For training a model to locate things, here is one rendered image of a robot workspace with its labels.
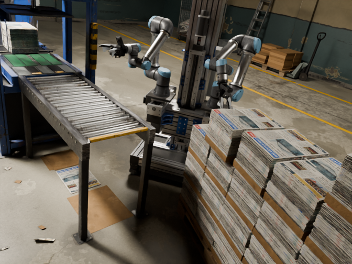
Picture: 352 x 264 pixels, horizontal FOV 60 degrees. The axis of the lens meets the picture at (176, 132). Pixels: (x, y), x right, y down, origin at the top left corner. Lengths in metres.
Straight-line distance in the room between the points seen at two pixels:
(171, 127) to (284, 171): 1.51
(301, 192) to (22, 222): 1.97
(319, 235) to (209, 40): 1.84
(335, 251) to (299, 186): 0.28
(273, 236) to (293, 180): 0.33
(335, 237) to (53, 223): 1.92
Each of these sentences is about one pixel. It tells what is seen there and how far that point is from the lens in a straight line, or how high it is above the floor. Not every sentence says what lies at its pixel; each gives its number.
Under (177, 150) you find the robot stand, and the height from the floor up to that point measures 0.22.
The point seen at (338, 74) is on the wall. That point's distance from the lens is 8.70.
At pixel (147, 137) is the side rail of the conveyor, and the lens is 2.19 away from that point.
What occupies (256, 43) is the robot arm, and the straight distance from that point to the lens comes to 2.58.
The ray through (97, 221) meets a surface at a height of 0.00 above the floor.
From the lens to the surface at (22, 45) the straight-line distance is 3.81.
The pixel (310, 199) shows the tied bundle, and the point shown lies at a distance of 1.41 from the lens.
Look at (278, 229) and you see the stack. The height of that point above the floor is 0.77.
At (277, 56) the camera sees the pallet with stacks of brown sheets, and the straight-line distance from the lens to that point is 8.21.
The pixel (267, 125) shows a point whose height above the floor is 1.06.
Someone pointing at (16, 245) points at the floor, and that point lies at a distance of 2.46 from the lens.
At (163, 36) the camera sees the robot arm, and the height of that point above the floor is 1.33.
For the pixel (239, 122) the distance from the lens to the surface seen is 1.85.
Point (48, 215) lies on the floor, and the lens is 2.64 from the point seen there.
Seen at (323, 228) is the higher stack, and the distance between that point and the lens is 1.40.
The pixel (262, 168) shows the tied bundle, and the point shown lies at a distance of 1.62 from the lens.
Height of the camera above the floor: 1.76
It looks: 26 degrees down
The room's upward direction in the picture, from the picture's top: 9 degrees clockwise
